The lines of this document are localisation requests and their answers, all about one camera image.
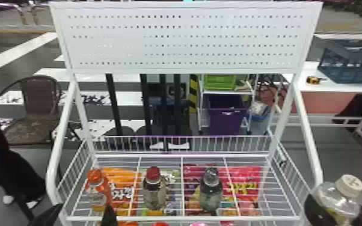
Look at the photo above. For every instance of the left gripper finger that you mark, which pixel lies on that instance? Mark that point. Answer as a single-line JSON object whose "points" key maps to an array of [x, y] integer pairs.
{"points": [[109, 217]]}

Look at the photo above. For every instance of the clear bottle beige cap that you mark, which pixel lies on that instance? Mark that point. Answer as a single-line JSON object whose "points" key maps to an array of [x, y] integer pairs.
{"points": [[339, 198]]}

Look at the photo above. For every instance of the orange bottle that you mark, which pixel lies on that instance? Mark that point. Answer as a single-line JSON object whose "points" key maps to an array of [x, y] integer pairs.
{"points": [[96, 183]]}

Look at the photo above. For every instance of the orange snack packet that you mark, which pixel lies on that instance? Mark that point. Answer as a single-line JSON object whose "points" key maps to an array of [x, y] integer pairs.
{"points": [[122, 181]]}

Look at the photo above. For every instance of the clear bottle red cap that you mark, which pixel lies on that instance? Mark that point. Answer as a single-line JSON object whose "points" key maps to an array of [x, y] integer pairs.
{"points": [[153, 192]]}

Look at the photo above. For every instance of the grey snack packet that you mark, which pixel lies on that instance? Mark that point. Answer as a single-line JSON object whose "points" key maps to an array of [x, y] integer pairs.
{"points": [[173, 180]]}

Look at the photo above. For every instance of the red snack packet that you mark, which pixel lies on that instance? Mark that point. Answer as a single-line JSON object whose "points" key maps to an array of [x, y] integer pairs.
{"points": [[244, 186]]}

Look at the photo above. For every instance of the clear bottle black cap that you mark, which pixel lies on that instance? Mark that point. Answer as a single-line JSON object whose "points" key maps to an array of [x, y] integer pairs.
{"points": [[211, 192]]}

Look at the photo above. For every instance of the white side table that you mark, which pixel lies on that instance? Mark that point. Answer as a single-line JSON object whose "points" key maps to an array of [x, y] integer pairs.
{"points": [[335, 86]]}

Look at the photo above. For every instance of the brown chair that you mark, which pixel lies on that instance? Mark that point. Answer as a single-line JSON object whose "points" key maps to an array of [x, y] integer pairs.
{"points": [[39, 110]]}

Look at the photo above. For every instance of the purple crate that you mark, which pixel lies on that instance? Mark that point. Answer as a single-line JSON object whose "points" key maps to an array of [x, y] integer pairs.
{"points": [[226, 115]]}

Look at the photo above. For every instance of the yellow tape measure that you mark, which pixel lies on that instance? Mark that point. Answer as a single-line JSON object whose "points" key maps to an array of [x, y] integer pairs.
{"points": [[313, 80]]}

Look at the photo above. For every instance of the white shelf trolley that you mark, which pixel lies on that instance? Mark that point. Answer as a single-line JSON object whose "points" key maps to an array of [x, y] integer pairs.
{"points": [[201, 107]]}

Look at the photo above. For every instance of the blue crate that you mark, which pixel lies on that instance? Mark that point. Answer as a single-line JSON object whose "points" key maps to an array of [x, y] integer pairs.
{"points": [[351, 66]]}

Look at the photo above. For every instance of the green basket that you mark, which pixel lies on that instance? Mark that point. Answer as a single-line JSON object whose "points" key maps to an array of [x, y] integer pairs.
{"points": [[219, 82]]}

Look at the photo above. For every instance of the striped post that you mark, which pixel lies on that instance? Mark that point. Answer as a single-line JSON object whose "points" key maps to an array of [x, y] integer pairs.
{"points": [[193, 93]]}

